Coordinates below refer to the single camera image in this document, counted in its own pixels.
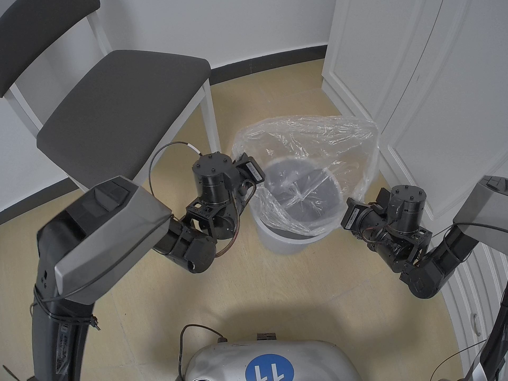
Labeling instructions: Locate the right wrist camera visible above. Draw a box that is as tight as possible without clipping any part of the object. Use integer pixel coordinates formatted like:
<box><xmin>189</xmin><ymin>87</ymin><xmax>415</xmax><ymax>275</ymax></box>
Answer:
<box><xmin>373</xmin><ymin>187</ymin><xmax>394</xmax><ymax>215</ymax></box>

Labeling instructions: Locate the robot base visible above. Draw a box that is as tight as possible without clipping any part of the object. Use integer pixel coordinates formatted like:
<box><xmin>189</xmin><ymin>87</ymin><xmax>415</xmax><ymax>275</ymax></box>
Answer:
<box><xmin>183</xmin><ymin>333</ymin><xmax>362</xmax><ymax>381</ymax></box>

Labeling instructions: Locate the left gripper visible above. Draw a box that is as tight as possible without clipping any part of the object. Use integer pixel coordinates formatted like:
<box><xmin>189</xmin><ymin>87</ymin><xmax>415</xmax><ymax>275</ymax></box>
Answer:
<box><xmin>234</xmin><ymin>154</ymin><xmax>266</xmax><ymax>191</ymax></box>

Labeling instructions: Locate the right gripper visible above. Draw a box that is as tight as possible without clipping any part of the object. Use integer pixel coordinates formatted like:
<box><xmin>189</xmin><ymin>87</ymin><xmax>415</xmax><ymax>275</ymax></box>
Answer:
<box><xmin>341</xmin><ymin>198</ymin><xmax>388</xmax><ymax>235</ymax></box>

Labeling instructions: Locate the clear plastic bag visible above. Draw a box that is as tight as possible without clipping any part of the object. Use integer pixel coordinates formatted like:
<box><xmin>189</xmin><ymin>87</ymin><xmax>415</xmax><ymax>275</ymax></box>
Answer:
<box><xmin>231</xmin><ymin>114</ymin><xmax>381</xmax><ymax>237</ymax></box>

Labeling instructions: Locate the white chair grey seat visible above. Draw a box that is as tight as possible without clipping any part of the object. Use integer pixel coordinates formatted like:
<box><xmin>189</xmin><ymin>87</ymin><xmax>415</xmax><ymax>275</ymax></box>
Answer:
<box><xmin>0</xmin><ymin>0</ymin><xmax>224</xmax><ymax>193</ymax></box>

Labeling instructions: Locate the white wardrobe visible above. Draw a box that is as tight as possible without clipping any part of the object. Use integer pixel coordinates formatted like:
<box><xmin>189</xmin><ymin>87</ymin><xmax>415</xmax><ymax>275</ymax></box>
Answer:
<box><xmin>321</xmin><ymin>0</ymin><xmax>508</xmax><ymax>376</ymax></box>

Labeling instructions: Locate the black cable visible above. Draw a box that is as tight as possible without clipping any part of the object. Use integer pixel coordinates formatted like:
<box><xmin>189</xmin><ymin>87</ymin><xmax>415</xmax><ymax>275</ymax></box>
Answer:
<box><xmin>178</xmin><ymin>324</ymin><xmax>228</xmax><ymax>380</ymax></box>
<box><xmin>149</xmin><ymin>141</ymin><xmax>204</xmax><ymax>198</ymax></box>
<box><xmin>430</xmin><ymin>340</ymin><xmax>486</xmax><ymax>381</ymax></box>

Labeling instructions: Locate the white trash bin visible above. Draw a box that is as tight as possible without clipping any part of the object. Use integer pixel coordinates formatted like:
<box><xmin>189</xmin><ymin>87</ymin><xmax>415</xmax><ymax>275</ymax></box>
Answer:
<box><xmin>249</xmin><ymin>156</ymin><xmax>344</xmax><ymax>255</ymax></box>

